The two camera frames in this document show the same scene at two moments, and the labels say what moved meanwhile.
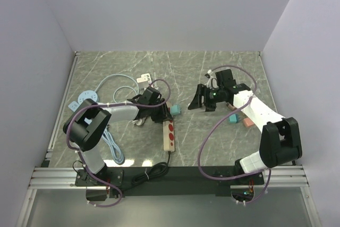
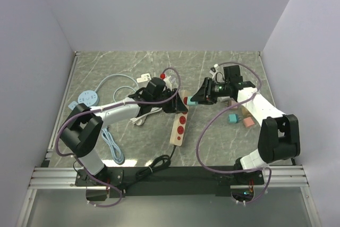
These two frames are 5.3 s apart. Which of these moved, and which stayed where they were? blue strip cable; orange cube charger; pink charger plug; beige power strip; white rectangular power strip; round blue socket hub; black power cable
Moved: beige power strip; black power cable
Stayed: white rectangular power strip; orange cube charger; round blue socket hub; pink charger plug; blue strip cable
